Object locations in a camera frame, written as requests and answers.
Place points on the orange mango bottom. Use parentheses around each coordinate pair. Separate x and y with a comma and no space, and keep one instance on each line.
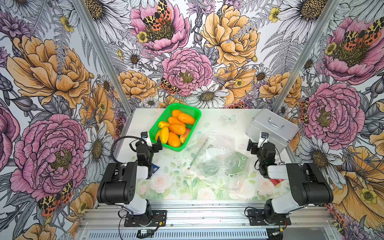
(174,140)

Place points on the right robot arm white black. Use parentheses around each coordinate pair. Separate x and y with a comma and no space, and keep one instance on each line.
(307,186)

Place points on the yellow mango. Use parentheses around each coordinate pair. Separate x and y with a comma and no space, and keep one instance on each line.
(164,135)

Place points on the clear zip-top bag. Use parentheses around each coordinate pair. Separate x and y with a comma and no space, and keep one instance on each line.
(220,172)

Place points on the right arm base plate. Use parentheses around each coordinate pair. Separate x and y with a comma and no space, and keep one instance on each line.
(258,217)

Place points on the silver metal case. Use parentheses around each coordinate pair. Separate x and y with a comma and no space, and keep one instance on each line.
(281,131)

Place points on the red small packet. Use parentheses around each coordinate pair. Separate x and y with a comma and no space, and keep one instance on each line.
(276,182)

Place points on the green plastic basket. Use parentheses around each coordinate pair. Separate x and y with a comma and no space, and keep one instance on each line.
(170,116)

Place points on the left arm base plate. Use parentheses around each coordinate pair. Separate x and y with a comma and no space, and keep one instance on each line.
(154,219)

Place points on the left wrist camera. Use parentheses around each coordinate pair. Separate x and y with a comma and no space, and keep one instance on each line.
(145,137)

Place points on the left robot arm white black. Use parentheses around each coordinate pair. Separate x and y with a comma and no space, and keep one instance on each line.
(118,184)

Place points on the orange mango top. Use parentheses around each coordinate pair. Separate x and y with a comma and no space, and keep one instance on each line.
(186,119)

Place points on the small green circuit board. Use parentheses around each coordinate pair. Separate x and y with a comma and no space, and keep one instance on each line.
(144,233)

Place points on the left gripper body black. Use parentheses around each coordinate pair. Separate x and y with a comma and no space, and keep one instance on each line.
(150,145)

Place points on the orange mango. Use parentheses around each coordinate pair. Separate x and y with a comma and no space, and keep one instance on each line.
(186,119)
(174,140)
(178,129)

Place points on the blue white small packet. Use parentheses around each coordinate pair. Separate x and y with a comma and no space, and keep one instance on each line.
(155,168)

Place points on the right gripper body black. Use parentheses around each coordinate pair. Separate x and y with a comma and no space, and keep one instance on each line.
(256,148)

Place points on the orange mango middle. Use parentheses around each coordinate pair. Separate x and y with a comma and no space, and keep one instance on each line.
(178,129)

